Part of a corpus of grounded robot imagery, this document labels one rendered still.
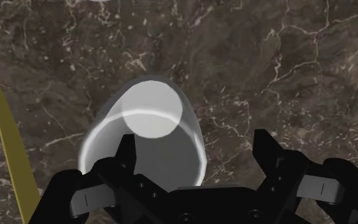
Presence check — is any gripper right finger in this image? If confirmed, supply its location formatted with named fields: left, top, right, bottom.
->
left=252, top=129, right=358, bottom=224

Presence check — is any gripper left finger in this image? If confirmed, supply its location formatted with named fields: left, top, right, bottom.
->
left=28, top=133, right=180, bottom=224

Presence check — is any clear drinking glass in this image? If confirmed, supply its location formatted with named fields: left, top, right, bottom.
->
left=78, top=74, right=207, bottom=193

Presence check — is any yellow pointed blade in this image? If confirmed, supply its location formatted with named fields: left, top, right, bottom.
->
left=0, top=77, right=41, bottom=224

